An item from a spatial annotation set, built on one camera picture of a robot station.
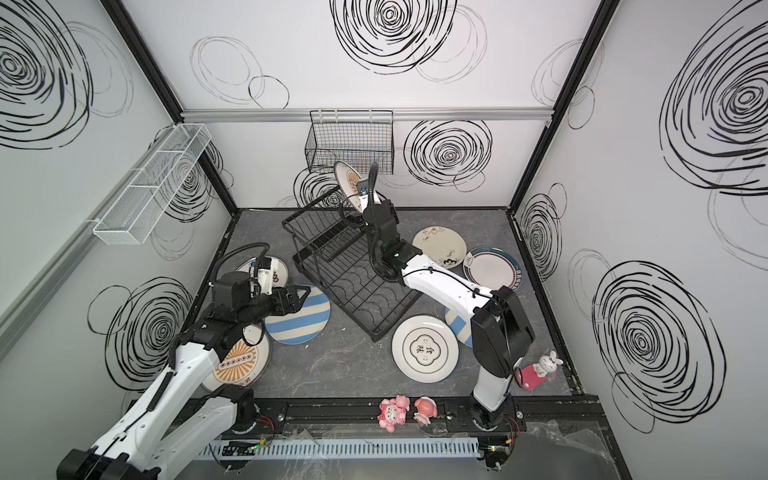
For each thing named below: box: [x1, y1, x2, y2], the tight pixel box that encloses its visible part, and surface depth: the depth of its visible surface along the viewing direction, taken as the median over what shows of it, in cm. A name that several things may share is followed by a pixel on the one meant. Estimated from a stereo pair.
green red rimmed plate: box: [463, 246, 522, 292], surface depth 106 cm
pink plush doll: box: [378, 394, 410, 433], surface depth 74 cm
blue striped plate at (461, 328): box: [444, 307, 473, 348], surface depth 90 cm
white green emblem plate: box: [391, 314, 460, 384], surface depth 86 cm
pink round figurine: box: [413, 396, 438, 426], surface depth 75 cm
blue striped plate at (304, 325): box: [264, 286, 331, 345], surface depth 90 cm
